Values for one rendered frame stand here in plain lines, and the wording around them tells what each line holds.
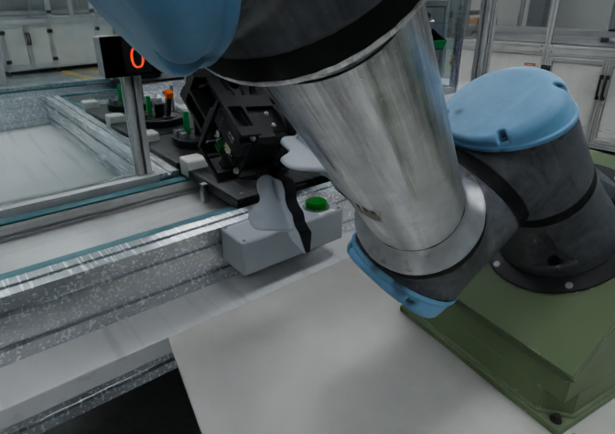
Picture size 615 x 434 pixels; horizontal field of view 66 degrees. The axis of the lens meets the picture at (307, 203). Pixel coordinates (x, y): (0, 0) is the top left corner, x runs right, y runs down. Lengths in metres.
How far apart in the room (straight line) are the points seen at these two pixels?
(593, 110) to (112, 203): 4.28
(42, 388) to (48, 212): 0.37
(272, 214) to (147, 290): 0.33
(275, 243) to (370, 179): 0.51
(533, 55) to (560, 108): 4.41
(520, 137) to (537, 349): 0.25
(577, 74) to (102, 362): 4.48
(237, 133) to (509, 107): 0.25
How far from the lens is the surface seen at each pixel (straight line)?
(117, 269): 0.74
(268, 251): 0.77
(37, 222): 0.98
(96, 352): 0.74
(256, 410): 0.61
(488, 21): 2.53
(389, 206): 0.31
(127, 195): 1.01
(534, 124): 0.46
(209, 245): 0.80
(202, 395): 0.64
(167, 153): 1.15
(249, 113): 0.48
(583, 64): 4.77
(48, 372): 0.73
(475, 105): 0.50
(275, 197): 0.50
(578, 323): 0.60
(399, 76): 0.22
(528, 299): 0.63
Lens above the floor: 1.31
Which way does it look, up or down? 24 degrees down
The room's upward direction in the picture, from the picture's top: straight up
